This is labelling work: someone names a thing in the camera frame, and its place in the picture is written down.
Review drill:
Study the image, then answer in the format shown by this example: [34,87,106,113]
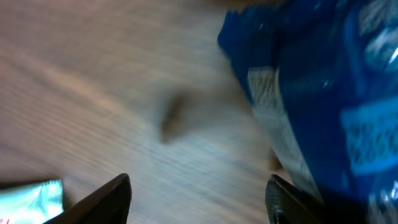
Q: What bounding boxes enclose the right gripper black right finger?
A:
[265,174,327,224]

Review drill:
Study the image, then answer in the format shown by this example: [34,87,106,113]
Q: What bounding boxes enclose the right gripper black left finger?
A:
[45,173,132,224]

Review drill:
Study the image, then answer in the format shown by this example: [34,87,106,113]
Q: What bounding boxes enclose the teal wet wipes pack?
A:
[1,180,64,224]

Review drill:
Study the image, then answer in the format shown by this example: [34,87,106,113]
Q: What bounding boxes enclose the blue Oreo cookie pack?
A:
[218,0,397,223]

